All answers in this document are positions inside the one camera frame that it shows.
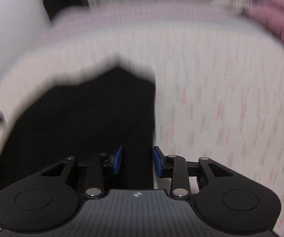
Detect black pants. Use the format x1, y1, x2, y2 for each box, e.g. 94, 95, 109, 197
0, 67, 155, 191

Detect cherry print white bed sheet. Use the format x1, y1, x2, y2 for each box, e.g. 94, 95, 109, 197
0, 24, 284, 236

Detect pink striped knit blanket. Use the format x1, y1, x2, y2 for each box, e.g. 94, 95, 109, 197
36, 0, 253, 45

